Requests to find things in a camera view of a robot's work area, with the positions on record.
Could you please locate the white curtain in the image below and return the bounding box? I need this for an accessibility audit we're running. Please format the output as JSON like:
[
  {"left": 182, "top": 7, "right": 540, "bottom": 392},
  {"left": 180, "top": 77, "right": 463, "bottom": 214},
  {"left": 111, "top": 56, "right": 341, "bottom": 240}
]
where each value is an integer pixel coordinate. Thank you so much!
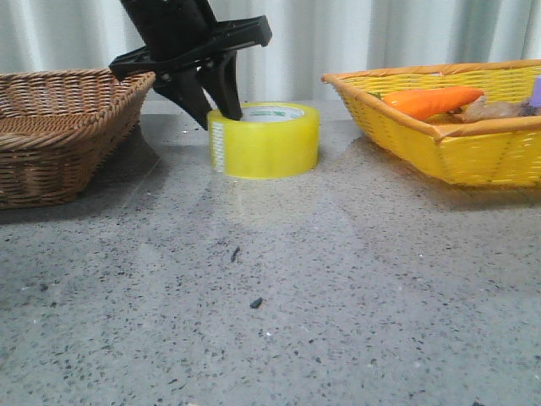
[{"left": 1, "top": 1, "right": 540, "bottom": 101}]

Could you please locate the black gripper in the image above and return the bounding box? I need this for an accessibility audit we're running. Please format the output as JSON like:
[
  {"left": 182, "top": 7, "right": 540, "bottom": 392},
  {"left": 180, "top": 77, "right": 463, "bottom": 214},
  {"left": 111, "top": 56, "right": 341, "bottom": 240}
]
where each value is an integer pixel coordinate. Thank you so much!
[{"left": 109, "top": 1, "right": 271, "bottom": 129}]

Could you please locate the purple foam cube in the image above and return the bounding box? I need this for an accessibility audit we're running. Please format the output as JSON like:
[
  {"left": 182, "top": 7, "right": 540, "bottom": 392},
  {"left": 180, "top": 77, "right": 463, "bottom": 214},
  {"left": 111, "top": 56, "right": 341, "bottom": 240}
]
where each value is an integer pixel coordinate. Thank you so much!
[{"left": 529, "top": 75, "right": 541, "bottom": 108}]

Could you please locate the yellow woven basket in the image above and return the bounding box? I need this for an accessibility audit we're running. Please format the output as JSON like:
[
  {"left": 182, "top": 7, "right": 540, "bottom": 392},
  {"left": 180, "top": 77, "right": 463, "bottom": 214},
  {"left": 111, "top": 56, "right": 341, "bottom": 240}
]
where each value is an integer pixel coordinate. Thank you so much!
[{"left": 321, "top": 59, "right": 540, "bottom": 187}]

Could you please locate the orange toy carrot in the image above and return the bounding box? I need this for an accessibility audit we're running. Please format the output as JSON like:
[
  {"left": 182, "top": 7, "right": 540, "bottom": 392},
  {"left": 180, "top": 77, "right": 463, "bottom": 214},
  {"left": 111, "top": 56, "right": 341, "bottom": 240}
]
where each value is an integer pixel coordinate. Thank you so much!
[{"left": 368, "top": 85, "right": 485, "bottom": 121}]

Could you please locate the yellow packing tape roll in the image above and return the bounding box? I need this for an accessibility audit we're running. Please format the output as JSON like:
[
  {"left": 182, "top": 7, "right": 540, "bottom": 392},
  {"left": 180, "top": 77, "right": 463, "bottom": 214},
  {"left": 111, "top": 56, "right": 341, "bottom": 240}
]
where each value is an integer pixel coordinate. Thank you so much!
[{"left": 207, "top": 102, "right": 320, "bottom": 179}]

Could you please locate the brown wicker basket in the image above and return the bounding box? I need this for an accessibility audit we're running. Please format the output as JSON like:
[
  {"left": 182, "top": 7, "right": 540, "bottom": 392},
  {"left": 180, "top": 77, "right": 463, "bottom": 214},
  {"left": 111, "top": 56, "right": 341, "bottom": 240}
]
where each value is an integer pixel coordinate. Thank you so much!
[{"left": 1, "top": 69, "right": 155, "bottom": 209}]

